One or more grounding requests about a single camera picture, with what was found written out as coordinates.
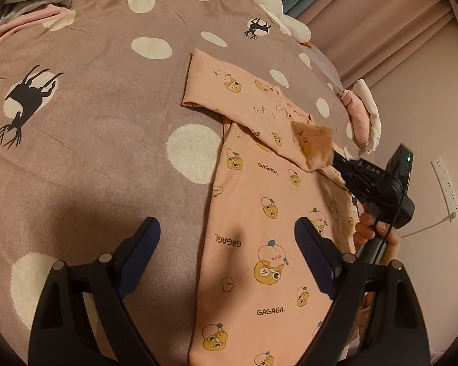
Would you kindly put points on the pink curtain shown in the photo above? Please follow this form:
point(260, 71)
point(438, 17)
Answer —
point(389, 34)

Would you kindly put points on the person's right hand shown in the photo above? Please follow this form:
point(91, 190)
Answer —
point(363, 230)

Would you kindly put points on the mauve polka dot deer blanket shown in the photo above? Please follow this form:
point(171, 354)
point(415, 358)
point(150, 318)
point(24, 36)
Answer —
point(107, 122)

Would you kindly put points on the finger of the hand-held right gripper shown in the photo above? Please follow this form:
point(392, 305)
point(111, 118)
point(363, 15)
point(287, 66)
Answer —
point(339, 166)

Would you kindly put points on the pink and white folded cloth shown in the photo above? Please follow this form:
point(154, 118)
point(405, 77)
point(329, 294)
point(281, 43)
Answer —
point(360, 118)

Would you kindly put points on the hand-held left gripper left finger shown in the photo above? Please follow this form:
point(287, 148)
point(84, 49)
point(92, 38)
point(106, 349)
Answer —
point(145, 244)

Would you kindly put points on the white power strip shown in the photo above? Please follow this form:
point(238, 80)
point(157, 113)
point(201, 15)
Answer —
point(446, 188)

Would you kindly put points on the pink crumpled cloth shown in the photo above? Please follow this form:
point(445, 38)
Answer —
point(26, 21)

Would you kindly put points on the pink cartoon print baby garment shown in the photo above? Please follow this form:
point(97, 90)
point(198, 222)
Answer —
point(248, 206)

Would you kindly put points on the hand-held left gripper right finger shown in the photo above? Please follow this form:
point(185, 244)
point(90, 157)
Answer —
point(313, 252)

